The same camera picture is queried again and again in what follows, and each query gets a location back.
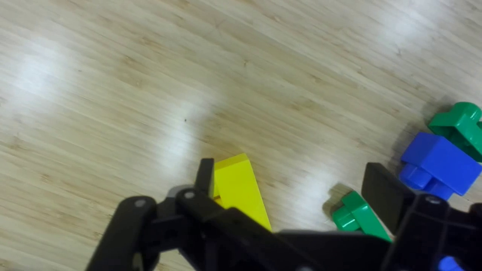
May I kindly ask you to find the yellow wide toy block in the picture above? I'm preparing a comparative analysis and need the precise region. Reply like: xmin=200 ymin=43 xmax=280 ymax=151
xmin=212 ymin=153 xmax=274 ymax=232

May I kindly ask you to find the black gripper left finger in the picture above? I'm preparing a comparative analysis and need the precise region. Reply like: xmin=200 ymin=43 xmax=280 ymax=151
xmin=84 ymin=157 xmax=283 ymax=271

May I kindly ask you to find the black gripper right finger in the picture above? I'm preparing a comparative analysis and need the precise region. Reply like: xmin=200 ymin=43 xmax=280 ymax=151
xmin=360 ymin=162 xmax=482 ymax=271

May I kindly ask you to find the green small toy block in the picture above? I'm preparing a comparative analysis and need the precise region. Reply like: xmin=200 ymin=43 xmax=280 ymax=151
xmin=328 ymin=189 xmax=394 ymax=244
xmin=426 ymin=101 xmax=482 ymax=163

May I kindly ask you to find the blue small toy block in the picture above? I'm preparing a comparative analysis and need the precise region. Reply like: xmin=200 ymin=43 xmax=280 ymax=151
xmin=397 ymin=132 xmax=482 ymax=202

